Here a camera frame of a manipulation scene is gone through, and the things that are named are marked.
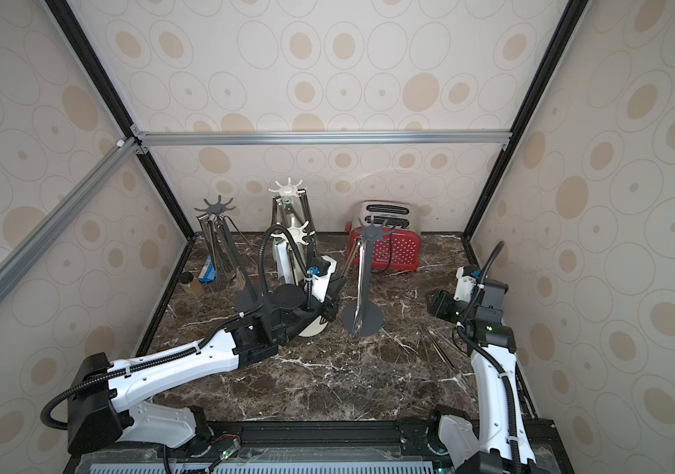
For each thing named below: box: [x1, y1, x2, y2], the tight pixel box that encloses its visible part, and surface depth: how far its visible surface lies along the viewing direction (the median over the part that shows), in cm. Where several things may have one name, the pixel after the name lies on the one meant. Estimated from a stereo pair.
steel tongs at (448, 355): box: [427, 328, 467, 388], surface depth 89 cm
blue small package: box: [197, 254, 218, 283], surface depth 108 cm
